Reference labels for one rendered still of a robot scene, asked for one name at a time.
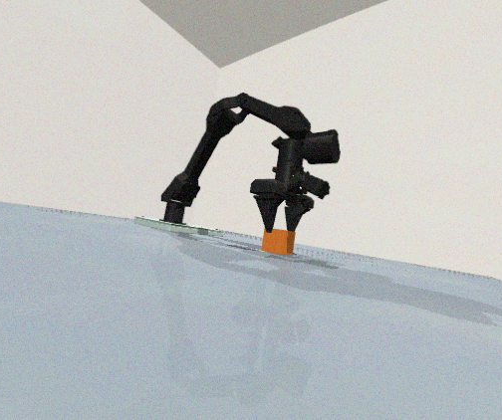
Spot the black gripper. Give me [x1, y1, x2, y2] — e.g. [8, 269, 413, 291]
[250, 161, 315, 233]

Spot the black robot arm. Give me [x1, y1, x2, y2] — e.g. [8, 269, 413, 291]
[159, 93, 341, 225]

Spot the orange block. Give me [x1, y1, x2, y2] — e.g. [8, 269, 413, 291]
[261, 228, 296, 255]

